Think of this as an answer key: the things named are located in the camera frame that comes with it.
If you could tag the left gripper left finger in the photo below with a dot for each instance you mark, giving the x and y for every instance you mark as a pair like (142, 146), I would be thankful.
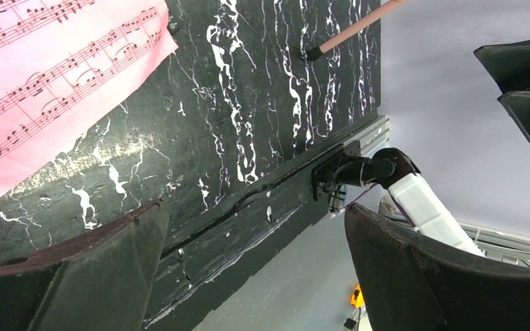
(99, 280)

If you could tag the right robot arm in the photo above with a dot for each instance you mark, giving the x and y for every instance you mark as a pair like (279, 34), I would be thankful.
(400, 177)

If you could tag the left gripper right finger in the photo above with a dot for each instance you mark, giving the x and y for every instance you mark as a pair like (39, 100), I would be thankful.
(412, 282)

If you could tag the pink sheet music page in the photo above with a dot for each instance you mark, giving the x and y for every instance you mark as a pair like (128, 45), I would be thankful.
(66, 64)

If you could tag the pink music stand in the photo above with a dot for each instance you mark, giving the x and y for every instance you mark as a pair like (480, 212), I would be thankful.
(317, 52)

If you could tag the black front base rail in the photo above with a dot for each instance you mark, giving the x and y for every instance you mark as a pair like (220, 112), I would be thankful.
(198, 274)

